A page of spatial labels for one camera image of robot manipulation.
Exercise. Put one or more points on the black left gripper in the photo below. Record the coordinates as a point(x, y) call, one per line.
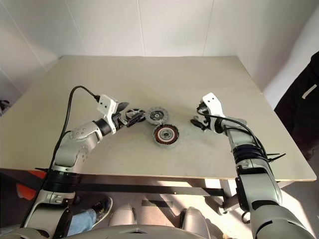
point(119, 122)

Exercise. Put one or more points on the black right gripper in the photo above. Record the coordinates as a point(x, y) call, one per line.
point(207, 120)

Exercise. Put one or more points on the silver spoked rotor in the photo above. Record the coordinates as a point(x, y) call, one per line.
point(135, 111)

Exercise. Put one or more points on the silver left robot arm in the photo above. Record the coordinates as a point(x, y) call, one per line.
point(74, 147)

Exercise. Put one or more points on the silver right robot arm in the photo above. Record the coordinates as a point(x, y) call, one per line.
point(259, 179)

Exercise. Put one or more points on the grey motor housing copper windings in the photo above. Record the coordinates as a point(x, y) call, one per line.
point(157, 135)

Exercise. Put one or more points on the white table leg with caster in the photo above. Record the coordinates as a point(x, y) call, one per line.
point(229, 196)

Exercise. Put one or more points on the black zip tie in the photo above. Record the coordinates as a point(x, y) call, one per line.
point(276, 156)

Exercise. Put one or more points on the dark yellow sneaker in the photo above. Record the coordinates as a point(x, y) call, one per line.
point(102, 205)

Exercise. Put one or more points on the bystander in black clothing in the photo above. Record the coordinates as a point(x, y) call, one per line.
point(299, 104)

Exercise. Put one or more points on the grey rounded shape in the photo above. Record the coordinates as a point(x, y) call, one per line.
point(194, 220)

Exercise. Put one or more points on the blue jeans leg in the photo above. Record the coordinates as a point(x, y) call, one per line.
point(81, 220)

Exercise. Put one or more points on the grey robot torso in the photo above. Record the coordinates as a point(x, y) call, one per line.
point(154, 232)

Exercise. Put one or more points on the orange red object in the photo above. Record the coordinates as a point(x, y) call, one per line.
point(27, 191)

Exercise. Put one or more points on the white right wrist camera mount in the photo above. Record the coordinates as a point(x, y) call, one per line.
point(212, 102)

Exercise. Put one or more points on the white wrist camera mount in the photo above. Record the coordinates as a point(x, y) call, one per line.
point(212, 102)
point(107, 104)

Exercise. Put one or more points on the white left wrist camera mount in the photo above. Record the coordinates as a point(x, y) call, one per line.
point(107, 104)

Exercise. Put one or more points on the black table frame bar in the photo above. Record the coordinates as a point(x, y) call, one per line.
point(149, 188)

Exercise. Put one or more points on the dark object by wall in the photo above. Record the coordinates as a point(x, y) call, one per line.
point(3, 105)

